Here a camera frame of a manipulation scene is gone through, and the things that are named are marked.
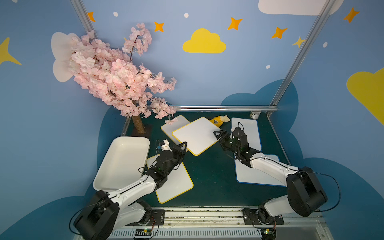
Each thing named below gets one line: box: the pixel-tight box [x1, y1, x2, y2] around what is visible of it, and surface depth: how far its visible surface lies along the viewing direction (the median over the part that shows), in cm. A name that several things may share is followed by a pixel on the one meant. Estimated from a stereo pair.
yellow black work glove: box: [209, 115, 230, 127], surface depth 117 cm
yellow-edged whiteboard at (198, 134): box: [171, 117, 222, 156], surface depth 92 cm
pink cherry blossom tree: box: [68, 23, 177, 134], surface depth 71 cm
